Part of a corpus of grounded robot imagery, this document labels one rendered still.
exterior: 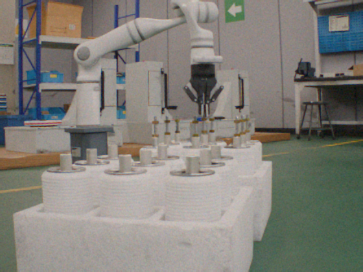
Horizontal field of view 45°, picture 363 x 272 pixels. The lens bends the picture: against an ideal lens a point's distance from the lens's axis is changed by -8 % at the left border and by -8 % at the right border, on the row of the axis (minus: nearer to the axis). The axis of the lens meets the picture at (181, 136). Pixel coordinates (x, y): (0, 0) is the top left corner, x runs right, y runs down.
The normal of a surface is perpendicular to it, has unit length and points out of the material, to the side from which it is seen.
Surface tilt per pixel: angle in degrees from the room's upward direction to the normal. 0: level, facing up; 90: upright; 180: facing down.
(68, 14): 101
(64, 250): 90
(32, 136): 90
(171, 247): 90
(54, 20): 88
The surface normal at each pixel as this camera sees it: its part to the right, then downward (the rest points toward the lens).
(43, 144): 0.72, 0.02
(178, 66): -0.69, 0.05
